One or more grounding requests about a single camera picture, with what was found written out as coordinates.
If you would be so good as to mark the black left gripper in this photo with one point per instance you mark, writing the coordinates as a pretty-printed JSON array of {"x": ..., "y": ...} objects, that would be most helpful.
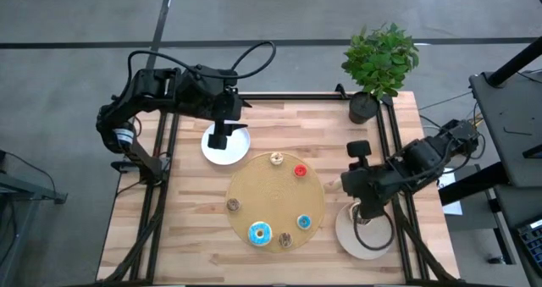
[{"x": 226, "y": 107}]

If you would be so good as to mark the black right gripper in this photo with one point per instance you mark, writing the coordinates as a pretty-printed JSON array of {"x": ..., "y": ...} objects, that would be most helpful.
[{"x": 368, "y": 185}]

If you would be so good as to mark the small cream plain donut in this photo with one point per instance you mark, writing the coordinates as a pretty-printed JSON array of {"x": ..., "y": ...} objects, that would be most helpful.
[{"x": 279, "y": 160}]

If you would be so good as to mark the small red sprinkled donut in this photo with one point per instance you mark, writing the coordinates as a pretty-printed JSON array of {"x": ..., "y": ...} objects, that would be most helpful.
[{"x": 303, "y": 172}]

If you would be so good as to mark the small blue frosted donut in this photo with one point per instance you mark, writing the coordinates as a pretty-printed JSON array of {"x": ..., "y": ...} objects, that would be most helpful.
[{"x": 307, "y": 224}]

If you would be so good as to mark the small chocolate sprinkled donut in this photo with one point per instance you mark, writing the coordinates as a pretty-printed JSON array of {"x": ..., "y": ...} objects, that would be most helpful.
[
  {"x": 236, "y": 207},
  {"x": 289, "y": 241}
]

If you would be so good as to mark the large blue frosted donut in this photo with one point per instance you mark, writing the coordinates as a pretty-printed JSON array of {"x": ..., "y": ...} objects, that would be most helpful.
[{"x": 267, "y": 237}]

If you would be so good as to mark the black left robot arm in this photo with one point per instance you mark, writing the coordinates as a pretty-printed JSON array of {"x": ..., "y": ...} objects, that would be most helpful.
[{"x": 144, "y": 96}]

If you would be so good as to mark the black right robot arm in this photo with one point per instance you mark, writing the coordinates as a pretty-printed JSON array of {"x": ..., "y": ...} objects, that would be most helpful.
[{"x": 423, "y": 156}]

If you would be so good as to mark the white round plate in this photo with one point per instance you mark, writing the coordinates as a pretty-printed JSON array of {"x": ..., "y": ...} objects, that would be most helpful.
[{"x": 235, "y": 151}]

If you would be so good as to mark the beige round plate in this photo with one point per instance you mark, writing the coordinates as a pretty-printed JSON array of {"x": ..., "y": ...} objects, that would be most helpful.
[{"x": 372, "y": 236}]

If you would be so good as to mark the white paper sheet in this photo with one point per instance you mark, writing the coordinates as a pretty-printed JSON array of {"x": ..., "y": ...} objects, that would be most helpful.
[{"x": 453, "y": 208}]

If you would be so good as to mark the round woven straw placemat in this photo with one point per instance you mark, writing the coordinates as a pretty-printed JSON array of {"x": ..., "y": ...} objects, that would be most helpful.
[{"x": 271, "y": 202}]

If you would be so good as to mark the black cart beam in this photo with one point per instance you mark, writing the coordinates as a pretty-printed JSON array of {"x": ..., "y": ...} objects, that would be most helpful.
[{"x": 470, "y": 187}]

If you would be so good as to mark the green plant in black pot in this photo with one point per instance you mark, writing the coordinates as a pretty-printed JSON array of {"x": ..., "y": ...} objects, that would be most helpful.
[{"x": 379, "y": 67}]

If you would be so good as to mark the dark grey side desk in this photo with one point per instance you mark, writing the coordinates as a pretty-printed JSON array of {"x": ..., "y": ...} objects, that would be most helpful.
[{"x": 508, "y": 109}]

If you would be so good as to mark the black keyboard blue keys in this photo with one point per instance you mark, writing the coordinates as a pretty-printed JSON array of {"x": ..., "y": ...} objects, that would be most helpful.
[{"x": 533, "y": 244}]

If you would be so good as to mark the black pole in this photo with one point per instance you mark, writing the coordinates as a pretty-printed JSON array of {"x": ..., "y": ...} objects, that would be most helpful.
[{"x": 516, "y": 60}]

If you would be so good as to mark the grey metal stand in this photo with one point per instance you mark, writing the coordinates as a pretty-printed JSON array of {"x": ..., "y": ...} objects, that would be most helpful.
[{"x": 25, "y": 189}]

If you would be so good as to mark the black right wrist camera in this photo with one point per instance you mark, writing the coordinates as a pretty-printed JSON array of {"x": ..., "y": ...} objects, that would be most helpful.
[{"x": 359, "y": 148}]

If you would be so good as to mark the black aluminium table frame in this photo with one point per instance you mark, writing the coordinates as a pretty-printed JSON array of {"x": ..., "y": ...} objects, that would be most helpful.
[{"x": 296, "y": 96}]

